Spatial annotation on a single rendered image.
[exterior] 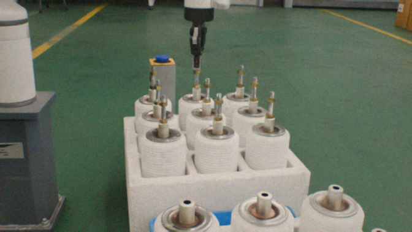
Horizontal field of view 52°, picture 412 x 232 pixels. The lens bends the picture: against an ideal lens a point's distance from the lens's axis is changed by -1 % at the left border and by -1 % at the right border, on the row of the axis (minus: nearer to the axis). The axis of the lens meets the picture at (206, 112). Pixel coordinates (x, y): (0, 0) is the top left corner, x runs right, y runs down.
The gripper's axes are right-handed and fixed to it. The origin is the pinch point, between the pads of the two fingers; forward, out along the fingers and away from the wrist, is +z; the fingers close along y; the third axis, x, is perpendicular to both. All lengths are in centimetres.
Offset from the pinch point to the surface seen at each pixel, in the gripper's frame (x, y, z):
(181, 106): -3.3, 3.3, 11.5
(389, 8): 189, -514, 32
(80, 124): -49, -34, 36
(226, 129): 10.0, 20.7, 9.8
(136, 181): -6.8, 34.0, 17.2
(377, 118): 67, -66, 35
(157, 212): -2.4, 34.2, 23.8
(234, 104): 10.4, 0.5, 10.6
